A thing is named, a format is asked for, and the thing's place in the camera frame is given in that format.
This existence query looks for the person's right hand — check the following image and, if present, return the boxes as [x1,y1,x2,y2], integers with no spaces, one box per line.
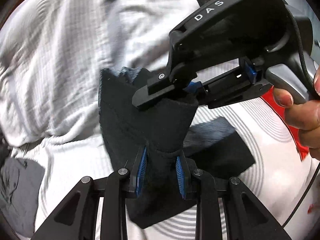
[272,67,320,160]

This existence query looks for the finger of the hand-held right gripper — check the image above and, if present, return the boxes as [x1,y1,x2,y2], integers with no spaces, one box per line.
[186,65,273,110]
[132,62,198,111]

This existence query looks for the white waffle shirt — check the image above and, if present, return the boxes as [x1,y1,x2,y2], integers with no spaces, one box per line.
[0,0,250,148]

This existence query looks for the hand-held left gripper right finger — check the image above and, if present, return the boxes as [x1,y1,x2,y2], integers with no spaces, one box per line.
[175,154,292,240]

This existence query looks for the black cable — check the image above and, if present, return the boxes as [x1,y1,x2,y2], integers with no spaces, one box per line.
[282,164,320,228]

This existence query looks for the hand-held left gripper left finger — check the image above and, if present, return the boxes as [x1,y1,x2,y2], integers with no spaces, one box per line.
[31,146,150,240]

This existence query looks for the black pants blue floral trim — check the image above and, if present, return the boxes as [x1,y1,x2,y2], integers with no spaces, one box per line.
[99,66,257,230]

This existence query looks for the grey garment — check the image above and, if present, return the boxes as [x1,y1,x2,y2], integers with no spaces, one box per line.
[0,157,46,231]

